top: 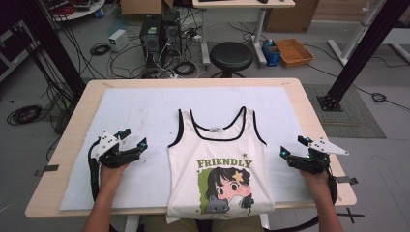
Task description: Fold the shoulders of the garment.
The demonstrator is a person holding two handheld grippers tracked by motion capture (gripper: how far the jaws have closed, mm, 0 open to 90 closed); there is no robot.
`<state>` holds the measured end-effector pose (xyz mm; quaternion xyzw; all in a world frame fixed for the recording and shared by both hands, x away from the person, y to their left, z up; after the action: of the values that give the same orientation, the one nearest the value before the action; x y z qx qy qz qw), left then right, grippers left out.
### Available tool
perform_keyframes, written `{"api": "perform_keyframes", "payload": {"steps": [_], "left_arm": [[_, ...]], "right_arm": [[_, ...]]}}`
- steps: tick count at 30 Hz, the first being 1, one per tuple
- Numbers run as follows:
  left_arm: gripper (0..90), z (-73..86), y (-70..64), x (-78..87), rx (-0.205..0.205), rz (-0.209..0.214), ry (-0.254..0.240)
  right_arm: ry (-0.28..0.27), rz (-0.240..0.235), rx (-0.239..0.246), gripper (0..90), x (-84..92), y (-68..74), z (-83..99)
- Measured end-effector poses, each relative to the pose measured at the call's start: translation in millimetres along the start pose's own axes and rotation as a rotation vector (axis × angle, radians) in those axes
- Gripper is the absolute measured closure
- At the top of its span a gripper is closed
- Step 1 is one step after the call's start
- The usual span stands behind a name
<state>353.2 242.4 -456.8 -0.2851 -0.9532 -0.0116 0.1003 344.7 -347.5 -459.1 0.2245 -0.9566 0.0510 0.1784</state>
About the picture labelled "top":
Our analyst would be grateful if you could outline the large brown cardboard box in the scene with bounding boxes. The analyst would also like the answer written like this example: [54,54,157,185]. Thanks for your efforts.
[264,0,321,34]

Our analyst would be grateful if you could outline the person's right hand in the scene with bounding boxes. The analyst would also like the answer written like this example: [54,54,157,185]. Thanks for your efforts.
[298,169,332,195]

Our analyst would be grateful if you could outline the grey floor mat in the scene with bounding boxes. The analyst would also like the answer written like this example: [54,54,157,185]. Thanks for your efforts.
[303,83,388,140]

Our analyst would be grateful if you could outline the white stand frame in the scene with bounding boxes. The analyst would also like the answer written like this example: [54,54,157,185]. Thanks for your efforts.
[327,0,386,67]

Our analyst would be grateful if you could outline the white table mat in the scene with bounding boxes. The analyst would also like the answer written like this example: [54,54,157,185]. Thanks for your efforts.
[59,86,315,212]

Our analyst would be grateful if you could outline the grey tape strip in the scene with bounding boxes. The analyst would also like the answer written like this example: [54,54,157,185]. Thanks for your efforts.
[335,175,359,186]
[34,163,60,178]

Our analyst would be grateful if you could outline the orange woven basket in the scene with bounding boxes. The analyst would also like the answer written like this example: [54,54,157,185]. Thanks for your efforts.
[274,38,315,69]

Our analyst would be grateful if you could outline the round white table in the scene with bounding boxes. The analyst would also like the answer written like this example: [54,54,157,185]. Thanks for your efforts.
[47,0,106,22]

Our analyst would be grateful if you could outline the black round stool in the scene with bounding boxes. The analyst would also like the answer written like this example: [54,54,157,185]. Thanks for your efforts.
[209,41,254,79]

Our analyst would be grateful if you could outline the grey equipment rack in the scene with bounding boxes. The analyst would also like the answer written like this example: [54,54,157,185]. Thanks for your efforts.
[0,19,42,83]

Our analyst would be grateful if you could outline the black aluminium stand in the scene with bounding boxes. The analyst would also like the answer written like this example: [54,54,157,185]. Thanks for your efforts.
[316,0,410,112]
[12,0,87,99]

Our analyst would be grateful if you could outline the small white power box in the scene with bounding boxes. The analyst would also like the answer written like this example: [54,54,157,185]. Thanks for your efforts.
[107,28,130,53]

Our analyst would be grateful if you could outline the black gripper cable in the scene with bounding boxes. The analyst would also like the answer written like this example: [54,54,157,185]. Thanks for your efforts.
[264,168,339,232]
[87,137,102,202]

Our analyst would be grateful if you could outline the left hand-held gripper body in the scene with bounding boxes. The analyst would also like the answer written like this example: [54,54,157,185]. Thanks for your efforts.
[91,130,143,169]

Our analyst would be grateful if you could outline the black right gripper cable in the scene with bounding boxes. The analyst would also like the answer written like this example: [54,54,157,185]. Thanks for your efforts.
[264,168,339,232]

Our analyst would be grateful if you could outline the white desk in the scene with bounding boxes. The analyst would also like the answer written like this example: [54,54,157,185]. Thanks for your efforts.
[191,0,296,68]

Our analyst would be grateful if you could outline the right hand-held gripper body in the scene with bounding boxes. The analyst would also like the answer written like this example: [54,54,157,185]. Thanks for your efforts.
[285,137,350,176]

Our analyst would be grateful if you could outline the black tape cross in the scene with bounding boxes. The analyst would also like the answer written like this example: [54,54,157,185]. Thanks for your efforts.
[336,207,366,224]

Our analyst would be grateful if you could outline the white cartoon print tank top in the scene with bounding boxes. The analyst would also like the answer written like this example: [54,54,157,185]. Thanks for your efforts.
[165,105,276,225]

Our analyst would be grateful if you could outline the black computer tower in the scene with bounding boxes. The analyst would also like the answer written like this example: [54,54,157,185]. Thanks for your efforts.
[139,14,163,64]
[161,10,184,58]

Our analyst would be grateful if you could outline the person's left hand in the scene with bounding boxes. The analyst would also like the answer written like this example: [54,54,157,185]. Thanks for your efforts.
[98,162,130,193]

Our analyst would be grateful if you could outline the coiled black cable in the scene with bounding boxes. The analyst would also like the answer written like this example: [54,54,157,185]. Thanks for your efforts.
[173,60,198,77]
[370,92,388,103]
[89,42,111,57]
[6,103,44,127]

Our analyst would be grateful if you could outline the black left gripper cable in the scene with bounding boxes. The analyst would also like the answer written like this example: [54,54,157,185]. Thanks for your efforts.
[87,137,102,202]

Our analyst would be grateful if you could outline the blue box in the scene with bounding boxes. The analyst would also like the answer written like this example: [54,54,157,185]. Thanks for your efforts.
[261,39,282,68]

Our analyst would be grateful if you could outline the person's khaki pants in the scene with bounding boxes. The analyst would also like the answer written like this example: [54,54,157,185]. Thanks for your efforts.
[143,214,266,232]

